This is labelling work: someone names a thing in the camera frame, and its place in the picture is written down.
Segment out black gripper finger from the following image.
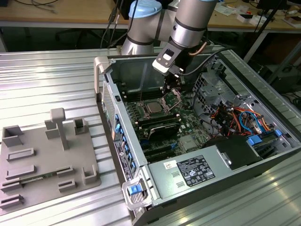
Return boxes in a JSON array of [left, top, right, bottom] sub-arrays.
[[163, 74, 174, 95], [174, 74, 185, 91]]

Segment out metal socket cover frame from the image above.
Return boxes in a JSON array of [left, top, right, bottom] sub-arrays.
[[161, 89, 183, 112]]

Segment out silver CPU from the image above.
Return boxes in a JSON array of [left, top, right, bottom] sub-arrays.
[[143, 101, 165, 114]]

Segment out black RAM slot bank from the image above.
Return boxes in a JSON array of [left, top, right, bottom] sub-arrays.
[[120, 81, 165, 102]]

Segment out black CPU socket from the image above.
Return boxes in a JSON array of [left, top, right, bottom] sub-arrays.
[[137, 98, 171, 118]]

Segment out perforated metal drive cage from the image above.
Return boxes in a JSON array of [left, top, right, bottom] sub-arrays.
[[191, 72, 236, 113]]

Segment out installed black RAM sticks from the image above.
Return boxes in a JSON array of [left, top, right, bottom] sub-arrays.
[[135, 112, 181, 129]]

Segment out green motherboard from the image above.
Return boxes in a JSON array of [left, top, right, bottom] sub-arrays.
[[121, 81, 214, 164]]

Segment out black graphics card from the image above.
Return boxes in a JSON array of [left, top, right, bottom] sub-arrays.
[[147, 122, 181, 142]]

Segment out silver chipset heatsink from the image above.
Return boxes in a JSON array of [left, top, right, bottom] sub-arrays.
[[180, 136, 197, 151]]

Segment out open grey PC case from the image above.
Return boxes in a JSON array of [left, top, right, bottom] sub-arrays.
[[93, 50, 301, 226]]

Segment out small white box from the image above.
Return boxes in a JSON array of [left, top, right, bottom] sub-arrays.
[[237, 13, 258, 25]]

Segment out black plastic shroud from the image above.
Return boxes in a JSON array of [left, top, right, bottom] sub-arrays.
[[203, 135, 263, 171]]

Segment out blue disk carrier tab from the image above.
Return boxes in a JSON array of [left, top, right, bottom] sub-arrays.
[[246, 135, 263, 147]]

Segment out grey power supply unit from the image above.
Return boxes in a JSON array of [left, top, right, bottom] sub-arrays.
[[146, 144, 233, 206]]

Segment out wooden desk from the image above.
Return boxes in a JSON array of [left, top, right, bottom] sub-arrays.
[[0, 0, 301, 31]]

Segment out grey parts rack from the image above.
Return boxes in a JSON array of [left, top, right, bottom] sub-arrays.
[[0, 107, 102, 215]]

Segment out green RAM stick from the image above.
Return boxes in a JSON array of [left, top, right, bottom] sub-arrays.
[[20, 172, 57, 184]]

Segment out copper coloured cable loop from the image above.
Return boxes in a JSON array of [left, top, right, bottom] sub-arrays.
[[189, 40, 208, 57]]

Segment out black camera cable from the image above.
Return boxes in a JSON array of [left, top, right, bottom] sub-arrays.
[[182, 46, 237, 76]]

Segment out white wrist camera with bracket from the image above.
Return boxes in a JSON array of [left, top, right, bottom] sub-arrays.
[[151, 41, 183, 73]]

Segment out orange red wire bundle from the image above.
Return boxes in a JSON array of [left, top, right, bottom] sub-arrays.
[[211, 106, 276, 137]]

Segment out grey case handle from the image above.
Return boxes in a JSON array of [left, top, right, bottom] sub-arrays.
[[93, 56, 111, 95], [121, 178, 152, 210]]

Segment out blue wire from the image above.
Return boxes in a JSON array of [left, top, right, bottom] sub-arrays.
[[239, 110, 263, 135]]

